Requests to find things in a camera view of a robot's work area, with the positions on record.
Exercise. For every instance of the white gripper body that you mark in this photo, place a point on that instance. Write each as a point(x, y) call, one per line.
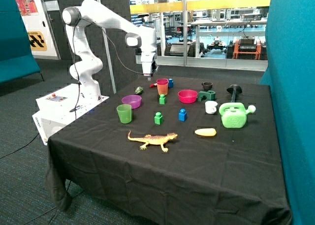
point(148, 61)

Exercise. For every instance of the red plastic cup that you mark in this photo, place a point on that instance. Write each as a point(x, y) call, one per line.
point(162, 81)

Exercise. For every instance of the green plastic cup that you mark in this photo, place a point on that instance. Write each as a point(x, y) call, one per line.
point(125, 113)

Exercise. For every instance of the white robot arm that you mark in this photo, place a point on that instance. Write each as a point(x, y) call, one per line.
point(76, 18)

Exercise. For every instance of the green toy pepper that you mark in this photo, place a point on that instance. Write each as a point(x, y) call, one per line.
point(139, 90)

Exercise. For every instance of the blue toy block back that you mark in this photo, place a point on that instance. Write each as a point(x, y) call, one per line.
point(170, 83)

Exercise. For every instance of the blue toy block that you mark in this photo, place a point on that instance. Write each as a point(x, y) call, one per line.
point(182, 116)
point(170, 83)

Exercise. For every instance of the yellow plastic cup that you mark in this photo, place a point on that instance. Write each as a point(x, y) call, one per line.
point(162, 89)

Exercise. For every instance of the purple plastic bowl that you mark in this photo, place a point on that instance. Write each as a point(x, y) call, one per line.
point(133, 100)

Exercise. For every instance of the green toy block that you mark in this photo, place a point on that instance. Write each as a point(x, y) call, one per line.
point(158, 119)
point(162, 99)

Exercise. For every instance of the pink plastic bowl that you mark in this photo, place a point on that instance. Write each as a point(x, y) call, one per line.
point(187, 96)

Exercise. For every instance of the green toy block front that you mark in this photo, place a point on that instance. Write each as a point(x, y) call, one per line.
point(158, 119)

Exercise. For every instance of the dark brown small pot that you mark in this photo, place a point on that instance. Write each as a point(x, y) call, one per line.
point(207, 86)

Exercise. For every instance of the blue toy block front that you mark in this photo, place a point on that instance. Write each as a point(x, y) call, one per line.
point(182, 116)

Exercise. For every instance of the dark green arch block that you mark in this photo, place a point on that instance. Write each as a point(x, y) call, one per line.
point(206, 95)

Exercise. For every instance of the white small cup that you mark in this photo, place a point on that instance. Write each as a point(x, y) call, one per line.
point(211, 107)

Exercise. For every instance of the orange toy lizard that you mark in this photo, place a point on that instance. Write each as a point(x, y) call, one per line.
point(148, 139)

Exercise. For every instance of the black tablecloth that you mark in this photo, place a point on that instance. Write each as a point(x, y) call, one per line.
point(233, 178)

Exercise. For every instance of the yellow toy corn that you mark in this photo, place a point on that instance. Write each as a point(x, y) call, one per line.
point(206, 132)

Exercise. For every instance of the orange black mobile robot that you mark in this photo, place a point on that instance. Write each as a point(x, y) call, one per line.
point(247, 48)

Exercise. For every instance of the white robot control box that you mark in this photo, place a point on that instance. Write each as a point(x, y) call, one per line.
point(61, 107)

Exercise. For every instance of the green toy watering can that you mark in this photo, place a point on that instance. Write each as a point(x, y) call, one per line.
point(234, 114)

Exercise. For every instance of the white lab table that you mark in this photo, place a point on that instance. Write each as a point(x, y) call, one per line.
point(218, 37)

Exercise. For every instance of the yellow black sign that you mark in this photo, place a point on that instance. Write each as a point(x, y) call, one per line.
point(37, 41)

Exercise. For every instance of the teal sofa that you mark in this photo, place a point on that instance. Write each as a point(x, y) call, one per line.
point(16, 59)

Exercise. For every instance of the teal partition panel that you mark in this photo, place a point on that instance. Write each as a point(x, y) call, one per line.
point(290, 36)

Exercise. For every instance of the red wall poster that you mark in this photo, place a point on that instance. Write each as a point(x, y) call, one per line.
point(27, 7)

